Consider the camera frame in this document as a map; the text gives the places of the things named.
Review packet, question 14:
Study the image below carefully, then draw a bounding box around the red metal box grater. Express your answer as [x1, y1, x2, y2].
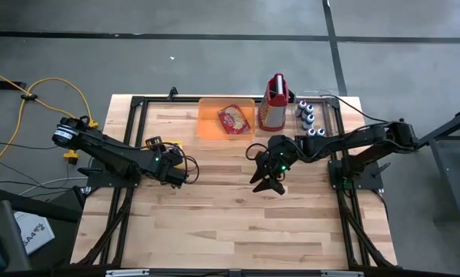
[257, 72, 291, 132]

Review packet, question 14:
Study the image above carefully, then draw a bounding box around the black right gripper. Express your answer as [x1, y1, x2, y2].
[248, 133, 305, 195]

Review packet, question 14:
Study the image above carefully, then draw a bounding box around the white cardboard box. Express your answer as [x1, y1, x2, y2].
[13, 210, 56, 255]

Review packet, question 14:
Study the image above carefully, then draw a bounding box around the black looped wrist cable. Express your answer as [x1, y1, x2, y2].
[245, 142, 272, 162]
[172, 142, 201, 185]

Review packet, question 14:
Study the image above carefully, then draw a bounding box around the black power cable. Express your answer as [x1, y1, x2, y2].
[318, 93, 392, 125]

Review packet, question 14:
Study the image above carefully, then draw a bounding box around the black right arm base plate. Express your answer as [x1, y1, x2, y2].
[328, 159, 385, 192]

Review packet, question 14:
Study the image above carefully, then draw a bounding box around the black aluminium table frame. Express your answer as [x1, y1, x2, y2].
[75, 87, 398, 270]

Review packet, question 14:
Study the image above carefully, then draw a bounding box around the black flat floor bar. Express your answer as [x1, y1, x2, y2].
[0, 79, 27, 91]

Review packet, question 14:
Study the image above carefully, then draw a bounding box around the black equipment stand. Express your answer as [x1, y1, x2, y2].
[0, 180, 83, 272]

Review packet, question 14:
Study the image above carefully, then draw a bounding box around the orange translucent plastic bin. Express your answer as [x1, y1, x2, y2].
[197, 97, 256, 142]

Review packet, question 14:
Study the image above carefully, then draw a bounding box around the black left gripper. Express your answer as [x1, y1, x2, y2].
[144, 135, 189, 190]

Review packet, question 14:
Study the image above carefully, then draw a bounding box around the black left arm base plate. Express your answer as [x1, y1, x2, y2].
[78, 157, 142, 189]

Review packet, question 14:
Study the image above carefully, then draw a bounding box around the yellow extension cable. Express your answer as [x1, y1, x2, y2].
[0, 65, 81, 165]
[0, 77, 100, 176]

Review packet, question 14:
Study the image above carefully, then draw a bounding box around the clear plastic tray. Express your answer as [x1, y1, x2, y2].
[291, 88, 341, 142]

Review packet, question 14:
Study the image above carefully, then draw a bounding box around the red popcorn bag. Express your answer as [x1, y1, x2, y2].
[217, 103, 252, 135]

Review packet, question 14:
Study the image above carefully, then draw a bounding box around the yellow plastic basket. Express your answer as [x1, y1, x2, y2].
[162, 140, 185, 169]

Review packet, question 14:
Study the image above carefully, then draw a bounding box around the grey floor cable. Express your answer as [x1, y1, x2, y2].
[18, 175, 91, 196]

